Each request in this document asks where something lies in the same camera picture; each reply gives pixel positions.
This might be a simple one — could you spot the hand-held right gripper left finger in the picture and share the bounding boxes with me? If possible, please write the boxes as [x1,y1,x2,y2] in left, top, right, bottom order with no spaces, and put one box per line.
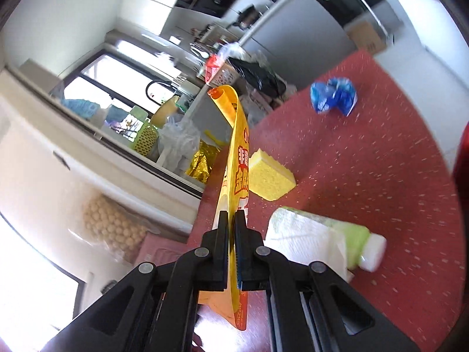
[35,209,230,352]

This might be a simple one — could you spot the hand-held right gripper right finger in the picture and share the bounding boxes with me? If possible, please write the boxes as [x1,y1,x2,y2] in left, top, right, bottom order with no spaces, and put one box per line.
[233,209,420,352]

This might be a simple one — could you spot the yellow snack bag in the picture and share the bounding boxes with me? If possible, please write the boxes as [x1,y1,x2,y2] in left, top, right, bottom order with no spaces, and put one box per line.
[198,85,252,332]

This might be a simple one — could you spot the white paper towel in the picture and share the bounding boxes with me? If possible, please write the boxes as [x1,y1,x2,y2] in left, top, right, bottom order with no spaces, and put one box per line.
[264,211,354,283]

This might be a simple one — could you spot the gold foil bag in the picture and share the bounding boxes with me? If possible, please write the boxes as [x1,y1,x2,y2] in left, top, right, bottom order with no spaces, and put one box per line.
[185,141,220,184]

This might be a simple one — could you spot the yellow sponge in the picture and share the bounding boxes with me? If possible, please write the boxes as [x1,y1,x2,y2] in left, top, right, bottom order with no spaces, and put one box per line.
[248,148,297,202]

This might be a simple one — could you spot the clear plastic bags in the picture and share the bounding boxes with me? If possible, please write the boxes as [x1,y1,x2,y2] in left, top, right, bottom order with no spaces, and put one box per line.
[157,119,200,171]

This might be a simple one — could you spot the beige beaded seat cushion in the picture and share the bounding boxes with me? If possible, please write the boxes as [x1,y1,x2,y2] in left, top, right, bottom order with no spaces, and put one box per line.
[82,194,147,261]

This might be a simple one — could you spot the white bottle green label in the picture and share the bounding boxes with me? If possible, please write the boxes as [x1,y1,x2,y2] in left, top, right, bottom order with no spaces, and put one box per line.
[275,207,387,273]

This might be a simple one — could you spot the green dotted bottle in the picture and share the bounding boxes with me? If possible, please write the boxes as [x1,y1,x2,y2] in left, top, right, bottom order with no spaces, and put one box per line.
[132,106,160,151]

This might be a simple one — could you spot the yellow basin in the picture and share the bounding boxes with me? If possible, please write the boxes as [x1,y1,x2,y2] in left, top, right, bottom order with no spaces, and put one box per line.
[151,97,180,127]

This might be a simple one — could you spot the beige plastic basket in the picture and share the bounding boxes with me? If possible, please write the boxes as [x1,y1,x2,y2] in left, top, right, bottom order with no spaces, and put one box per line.
[210,62,239,89]

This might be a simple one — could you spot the black kitchen faucet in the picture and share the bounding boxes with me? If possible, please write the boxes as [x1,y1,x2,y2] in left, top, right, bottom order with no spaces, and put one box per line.
[146,79,180,103]

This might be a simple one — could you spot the black plastic bag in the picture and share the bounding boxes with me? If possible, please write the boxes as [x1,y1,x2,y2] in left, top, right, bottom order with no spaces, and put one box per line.
[228,57,286,98]

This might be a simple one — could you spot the red packet in basket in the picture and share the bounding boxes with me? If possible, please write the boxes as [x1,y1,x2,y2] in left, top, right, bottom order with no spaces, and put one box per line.
[203,54,224,83]

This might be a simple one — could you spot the blue crumpled wrapper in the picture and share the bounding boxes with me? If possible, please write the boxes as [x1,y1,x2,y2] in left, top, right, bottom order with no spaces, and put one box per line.
[310,77,358,116]

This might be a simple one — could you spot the teal towel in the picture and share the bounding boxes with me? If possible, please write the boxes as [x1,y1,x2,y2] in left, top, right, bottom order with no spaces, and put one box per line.
[60,97,99,120]

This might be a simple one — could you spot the kitchen window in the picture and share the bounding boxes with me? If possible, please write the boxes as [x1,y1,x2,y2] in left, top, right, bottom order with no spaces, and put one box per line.
[60,42,173,118]

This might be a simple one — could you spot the grey lower cabinets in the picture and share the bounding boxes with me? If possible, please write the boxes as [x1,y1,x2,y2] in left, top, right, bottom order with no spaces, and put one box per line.
[253,0,352,63]

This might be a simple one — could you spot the red chair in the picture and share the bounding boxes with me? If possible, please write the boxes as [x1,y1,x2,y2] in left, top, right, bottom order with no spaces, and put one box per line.
[452,121,469,191]

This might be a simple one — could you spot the white upper cabinets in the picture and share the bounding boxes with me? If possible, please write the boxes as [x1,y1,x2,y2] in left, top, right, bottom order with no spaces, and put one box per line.
[115,0,200,39]

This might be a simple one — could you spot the cardboard box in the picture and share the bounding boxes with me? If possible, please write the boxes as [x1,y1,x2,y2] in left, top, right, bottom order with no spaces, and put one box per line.
[346,20,387,54]

